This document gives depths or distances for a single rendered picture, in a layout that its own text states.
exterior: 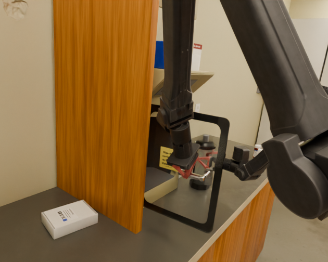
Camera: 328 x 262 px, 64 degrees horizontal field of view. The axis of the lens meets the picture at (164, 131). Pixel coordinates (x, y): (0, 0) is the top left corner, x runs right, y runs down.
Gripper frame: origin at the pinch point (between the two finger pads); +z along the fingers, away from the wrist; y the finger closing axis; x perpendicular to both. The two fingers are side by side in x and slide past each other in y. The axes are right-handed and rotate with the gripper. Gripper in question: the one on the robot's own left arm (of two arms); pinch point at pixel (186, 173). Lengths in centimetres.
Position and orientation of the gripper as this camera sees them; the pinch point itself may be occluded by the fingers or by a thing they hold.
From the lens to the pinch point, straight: 83.9
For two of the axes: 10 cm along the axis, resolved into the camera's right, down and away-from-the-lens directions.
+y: -4.9, 5.8, -6.5
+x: 8.5, 1.9, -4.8
